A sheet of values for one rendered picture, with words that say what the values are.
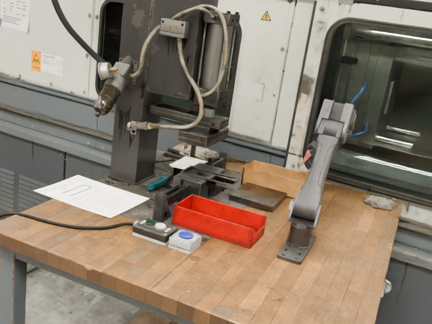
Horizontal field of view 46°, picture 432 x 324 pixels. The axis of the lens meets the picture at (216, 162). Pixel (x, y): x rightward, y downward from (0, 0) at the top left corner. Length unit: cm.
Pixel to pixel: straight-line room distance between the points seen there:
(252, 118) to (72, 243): 117
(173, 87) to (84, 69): 119
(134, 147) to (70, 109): 113
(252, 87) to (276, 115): 16
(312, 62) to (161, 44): 72
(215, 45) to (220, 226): 55
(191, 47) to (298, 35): 70
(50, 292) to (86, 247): 150
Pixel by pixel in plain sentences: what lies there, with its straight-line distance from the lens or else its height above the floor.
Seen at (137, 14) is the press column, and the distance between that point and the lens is 169.
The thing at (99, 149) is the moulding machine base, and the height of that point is 72.
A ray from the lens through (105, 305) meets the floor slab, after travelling 274.
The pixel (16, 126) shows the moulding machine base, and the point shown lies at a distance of 313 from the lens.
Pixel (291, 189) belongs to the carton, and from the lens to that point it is 186.
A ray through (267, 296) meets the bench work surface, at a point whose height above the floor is 90.
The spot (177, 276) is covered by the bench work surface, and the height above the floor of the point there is 90.
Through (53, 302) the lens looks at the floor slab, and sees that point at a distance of 276.
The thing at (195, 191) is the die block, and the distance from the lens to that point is 162.
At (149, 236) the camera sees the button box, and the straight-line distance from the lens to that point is 139.
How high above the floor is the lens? 153
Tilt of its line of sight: 17 degrees down
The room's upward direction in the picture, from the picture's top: 8 degrees clockwise
